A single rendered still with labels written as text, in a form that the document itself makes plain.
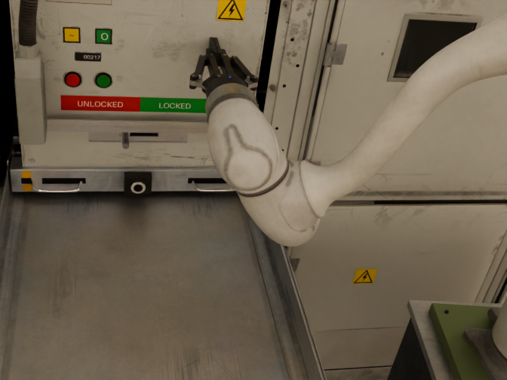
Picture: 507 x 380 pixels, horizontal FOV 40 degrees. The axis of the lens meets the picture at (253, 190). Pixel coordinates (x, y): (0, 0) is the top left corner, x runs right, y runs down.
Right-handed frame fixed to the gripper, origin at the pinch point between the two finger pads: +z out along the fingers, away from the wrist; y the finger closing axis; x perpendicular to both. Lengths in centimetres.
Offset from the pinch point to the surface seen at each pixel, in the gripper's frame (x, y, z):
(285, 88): -11.5, 17.8, 7.0
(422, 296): -77, 69, 5
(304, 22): 4.1, 19.3, 7.0
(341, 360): -103, 50, 5
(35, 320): -38, -34, -34
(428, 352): -48, 45, -38
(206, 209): -38.2, 1.4, -2.3
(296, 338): -38, 14, -42
